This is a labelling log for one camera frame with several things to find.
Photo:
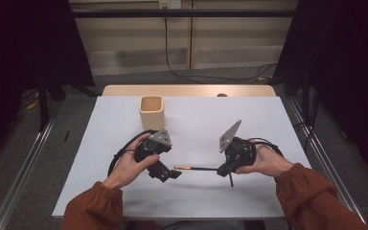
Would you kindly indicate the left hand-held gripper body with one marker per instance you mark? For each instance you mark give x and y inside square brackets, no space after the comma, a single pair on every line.
[160,139]

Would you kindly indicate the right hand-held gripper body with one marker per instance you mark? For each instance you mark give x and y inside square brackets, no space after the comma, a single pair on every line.
[239,151]

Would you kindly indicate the black brush with square head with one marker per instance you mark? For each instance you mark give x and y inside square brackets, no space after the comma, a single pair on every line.
[231,180]

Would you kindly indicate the black pencil with orange end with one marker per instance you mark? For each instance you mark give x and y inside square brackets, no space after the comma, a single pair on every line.
[198,168]

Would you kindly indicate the beige square pen holder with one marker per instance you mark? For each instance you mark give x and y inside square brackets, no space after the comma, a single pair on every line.
[152,115]

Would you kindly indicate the person's right hand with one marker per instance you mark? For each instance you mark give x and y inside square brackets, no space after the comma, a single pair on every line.
[268,163]

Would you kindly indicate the person's left hand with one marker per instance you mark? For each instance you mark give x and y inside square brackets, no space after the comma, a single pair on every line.
[127,169]

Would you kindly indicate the white sheet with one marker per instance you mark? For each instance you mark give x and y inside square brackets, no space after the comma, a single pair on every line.
[198,127]

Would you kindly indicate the wooden table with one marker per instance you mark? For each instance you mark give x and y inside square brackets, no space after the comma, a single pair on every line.
[172,90]

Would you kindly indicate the dark table grommet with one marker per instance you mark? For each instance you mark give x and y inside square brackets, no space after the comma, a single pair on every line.
[222,95]

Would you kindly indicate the black horizontal bar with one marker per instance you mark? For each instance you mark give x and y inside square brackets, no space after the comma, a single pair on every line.
[185,13]

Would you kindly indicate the yellow floor tape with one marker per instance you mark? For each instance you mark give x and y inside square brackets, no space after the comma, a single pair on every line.
[32,104]

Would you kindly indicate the black curtain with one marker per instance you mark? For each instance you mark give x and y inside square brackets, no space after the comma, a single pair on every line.
[19,64]
[348,64]

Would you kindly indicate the metal floor rail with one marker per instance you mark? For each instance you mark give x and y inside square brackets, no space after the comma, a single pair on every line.
[25,172]
[324,159]

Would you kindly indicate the black stand post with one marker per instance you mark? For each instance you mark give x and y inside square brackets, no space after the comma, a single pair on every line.
[43,105]
[305,96]

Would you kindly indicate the white wall socket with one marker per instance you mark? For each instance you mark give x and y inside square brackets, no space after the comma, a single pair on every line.
[170,4]

